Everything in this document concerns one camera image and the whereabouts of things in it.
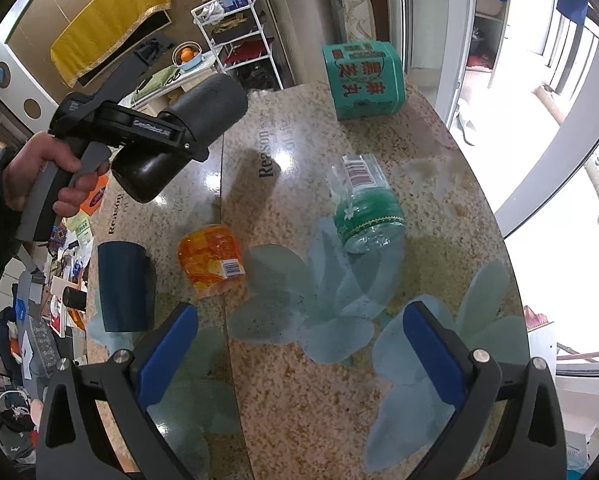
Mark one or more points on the dark blue plastic cup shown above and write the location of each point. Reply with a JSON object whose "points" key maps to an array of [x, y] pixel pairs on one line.
{"points": [[123, 288]]}

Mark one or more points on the green clear plastic cup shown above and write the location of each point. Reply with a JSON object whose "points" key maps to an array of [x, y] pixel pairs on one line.
{"points": [[366, 211]]}

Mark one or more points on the fruit bowl with oranges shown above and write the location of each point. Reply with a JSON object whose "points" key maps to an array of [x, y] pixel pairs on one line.
{"points": [[187, 56]]}

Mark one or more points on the grey cylindrical air conditioner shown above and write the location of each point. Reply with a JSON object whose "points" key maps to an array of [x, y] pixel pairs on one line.
{"points": [[306, 26]]}

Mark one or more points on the white metal shelf rack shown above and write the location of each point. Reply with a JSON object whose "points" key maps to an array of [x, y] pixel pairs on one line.
{"points": [[236, 35]]}

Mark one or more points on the yellow cloth cover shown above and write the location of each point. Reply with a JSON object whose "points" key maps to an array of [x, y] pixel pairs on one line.
{"points": [[101, 32]]}

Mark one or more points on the green folded cloth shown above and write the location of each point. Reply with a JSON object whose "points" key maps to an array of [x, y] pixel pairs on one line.
{"points": [[155, 82]]}

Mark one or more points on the white TV cabinet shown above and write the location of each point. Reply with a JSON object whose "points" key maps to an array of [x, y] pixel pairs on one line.
{"points": [[185, 80]]}

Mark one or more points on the orange patterned plastic cup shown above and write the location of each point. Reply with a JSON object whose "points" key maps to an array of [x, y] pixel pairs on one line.
{"points": [[211, 260]]}

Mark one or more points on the orange shopping bag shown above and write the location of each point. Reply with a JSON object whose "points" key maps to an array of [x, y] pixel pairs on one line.
{"points": [[95, 198]]}

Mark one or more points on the blue hanging garment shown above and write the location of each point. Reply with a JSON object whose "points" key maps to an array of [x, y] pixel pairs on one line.
{"points": [[574, 10]]}

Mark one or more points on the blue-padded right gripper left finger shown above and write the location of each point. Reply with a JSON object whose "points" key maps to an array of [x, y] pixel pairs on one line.
{"points": [[73, 443]]}

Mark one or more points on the green tissue box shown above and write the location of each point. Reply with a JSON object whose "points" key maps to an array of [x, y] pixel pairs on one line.
{"points": [[366, 78]]}

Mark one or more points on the black ribbed tumbler cup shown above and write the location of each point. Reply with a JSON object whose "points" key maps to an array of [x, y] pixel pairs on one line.
{"points": [[163, 145]]}

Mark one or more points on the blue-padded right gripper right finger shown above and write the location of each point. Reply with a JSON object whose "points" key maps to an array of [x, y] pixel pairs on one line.
{"points": [[530, 439]]}

